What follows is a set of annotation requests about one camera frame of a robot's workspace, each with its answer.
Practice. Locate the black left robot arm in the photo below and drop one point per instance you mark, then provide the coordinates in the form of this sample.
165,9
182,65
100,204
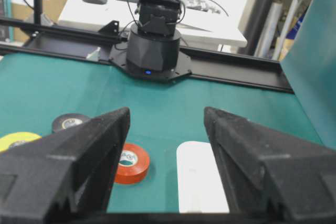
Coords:
157,24

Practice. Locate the white desk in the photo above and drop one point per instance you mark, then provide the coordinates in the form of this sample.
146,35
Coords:
198,29

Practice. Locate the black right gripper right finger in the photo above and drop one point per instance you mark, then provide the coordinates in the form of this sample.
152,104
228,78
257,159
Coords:
284,177

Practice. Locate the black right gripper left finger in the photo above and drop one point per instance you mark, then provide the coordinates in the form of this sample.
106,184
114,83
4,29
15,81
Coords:
65,177

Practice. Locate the orange tape roll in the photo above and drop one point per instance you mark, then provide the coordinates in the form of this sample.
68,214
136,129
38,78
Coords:
133,165

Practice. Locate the black aluminium frame rail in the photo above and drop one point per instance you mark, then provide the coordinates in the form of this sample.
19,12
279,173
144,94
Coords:
76,44

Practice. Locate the white plastic case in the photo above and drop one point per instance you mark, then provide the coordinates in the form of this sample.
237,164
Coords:
200,188

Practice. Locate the yellow tape roll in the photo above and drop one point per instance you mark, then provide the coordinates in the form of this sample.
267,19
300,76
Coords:
16,139

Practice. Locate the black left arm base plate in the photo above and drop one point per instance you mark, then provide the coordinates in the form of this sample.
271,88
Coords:
157,64

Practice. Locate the black tape roll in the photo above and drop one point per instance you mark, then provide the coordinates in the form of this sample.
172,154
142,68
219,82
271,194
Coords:
68,120

